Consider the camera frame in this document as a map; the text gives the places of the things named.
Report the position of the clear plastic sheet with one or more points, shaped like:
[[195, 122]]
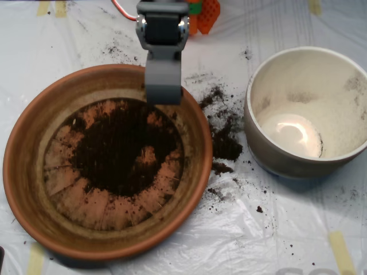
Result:
[[286, 229]]

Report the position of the spilled dark soil patch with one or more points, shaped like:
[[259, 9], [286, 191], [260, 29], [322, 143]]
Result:
[[226, 149]]

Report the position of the dark soil heap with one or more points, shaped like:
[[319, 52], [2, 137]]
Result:
[[109, 160]]

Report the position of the white ceramic pot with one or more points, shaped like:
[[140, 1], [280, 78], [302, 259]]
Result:
[[275, 166]]

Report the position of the terracotta plant pot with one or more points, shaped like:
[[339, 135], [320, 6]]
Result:
[[25, 177]]

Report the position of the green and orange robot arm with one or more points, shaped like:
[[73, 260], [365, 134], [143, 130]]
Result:
[[207, 17]]

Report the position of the beige masking tape strip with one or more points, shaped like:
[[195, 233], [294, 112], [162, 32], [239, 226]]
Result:
[[60, 10], [314, 7], [341, 252], [35, 260], [43, 8]]

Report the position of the dark object at edge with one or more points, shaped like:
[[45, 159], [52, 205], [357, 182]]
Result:
[[1, 257]]

